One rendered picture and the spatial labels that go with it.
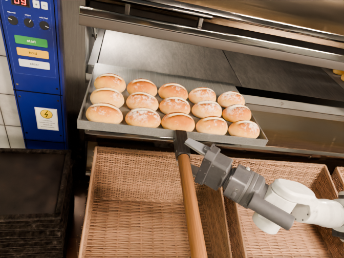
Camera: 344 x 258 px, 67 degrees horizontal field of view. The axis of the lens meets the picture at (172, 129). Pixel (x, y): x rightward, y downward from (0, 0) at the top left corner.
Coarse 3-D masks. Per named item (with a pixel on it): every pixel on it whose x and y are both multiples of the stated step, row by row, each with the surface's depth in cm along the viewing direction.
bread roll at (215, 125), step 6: (204, 120) 75; (210, 120) 75; (216, 120) 75; (222, 120) 76; (198, 126) 76; (204, 126) 75; (210, 126) 75; (216, 126) 75; (222, 126) 76; (198, 132) 77; (204, 132) 75; (210, 132) 75; (216, 132) 75; (222, 132) 76
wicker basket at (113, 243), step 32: (96, 160) 112; (128, 160) 114; (160, 160) 117; (192, 160) 119; (96, 192) 119; (128, 192) 122; (160, 192) 125; (96, 224) 111; (128, 224) 115; (160, 224) 118; (224, 224) 104; (96, 256) 102; (128, 256) 104; (160, 256) 107; (224, 256) 101
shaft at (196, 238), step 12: (180, 156) 65; (180, 168) 63; (192, 180) 60; (192, 192) 57; (192, 204) 55; (192, 216) 53; (192, 228) 51; (192, 240) 49; (192, 252) 48; (204, 252) 48
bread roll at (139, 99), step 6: (132, 96) 77; (138, 96) 76; (144, 96) 77; (150, 96) 78; (126, 102) 78; (132, 102) 77; (138, 102) 76; (144, 102) 77; (150, 102) 77; (156, 102) 79; (132, 108) 78; (150, 108) 78; (156, 108) 79
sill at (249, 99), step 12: (252, 96) 103; (264, 96) 104; (276, 96) 107; (288, 96) 109; (300, 96) 112; (288, 108) 109; (300, 108) 110; (312, 108) 110; (324, 108) 111; (336, 108) 112
